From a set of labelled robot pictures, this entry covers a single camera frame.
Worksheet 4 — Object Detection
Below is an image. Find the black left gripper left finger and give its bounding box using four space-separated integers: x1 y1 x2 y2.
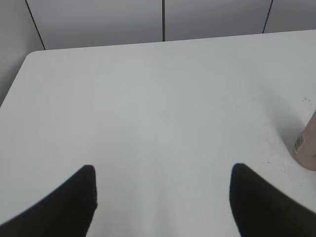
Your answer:
0 165 97 237

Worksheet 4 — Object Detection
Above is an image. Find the oolong tea plastic bottle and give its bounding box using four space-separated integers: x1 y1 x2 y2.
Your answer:
293 112 316 171

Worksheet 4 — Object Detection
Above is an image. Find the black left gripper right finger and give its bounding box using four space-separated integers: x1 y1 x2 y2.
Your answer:
229 163 316 237

